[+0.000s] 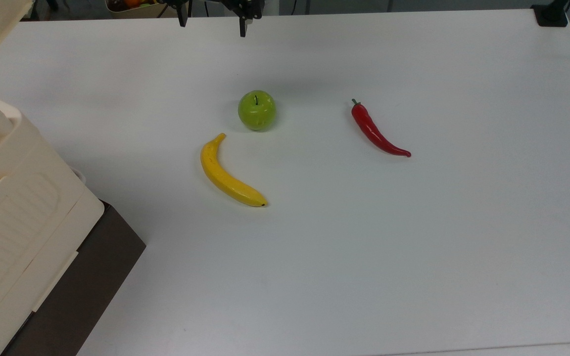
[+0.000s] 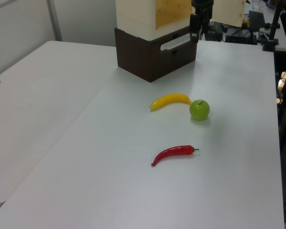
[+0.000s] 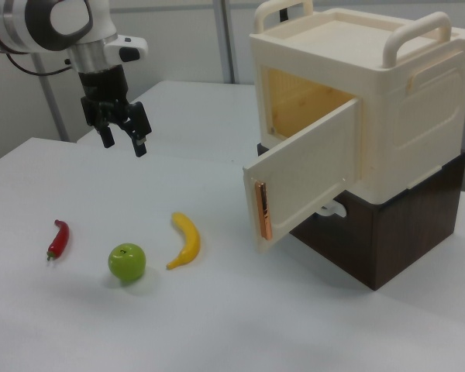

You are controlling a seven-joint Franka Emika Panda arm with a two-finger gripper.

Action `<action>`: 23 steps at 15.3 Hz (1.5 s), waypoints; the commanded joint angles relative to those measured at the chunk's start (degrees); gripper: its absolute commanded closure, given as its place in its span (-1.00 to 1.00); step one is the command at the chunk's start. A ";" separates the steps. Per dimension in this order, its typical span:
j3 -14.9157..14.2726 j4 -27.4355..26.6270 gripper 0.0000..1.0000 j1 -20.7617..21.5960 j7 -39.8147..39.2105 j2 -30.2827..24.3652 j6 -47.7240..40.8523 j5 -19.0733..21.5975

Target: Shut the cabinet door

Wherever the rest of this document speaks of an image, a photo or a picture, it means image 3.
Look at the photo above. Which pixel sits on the yellow banana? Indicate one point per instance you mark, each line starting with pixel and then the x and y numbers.
pixel 190 240

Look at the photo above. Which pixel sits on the green apple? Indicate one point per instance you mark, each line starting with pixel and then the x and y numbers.
pixel 126 261

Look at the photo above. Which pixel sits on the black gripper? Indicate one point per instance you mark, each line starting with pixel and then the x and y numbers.
pixel 102 91

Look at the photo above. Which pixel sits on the cream wooden box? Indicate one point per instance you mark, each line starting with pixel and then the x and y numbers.
pixel 418 116

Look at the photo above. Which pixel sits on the red chili pepper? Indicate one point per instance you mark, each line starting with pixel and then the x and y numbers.
pixel 60 239

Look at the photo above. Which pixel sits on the cream cabinet door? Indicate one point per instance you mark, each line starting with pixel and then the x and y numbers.
pixel 306 182

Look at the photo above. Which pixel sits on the dark brown drawer box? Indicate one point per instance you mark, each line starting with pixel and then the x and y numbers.
pixel 403 232

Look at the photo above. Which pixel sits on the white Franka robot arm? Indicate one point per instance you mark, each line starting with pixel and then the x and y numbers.
pixel 23 31

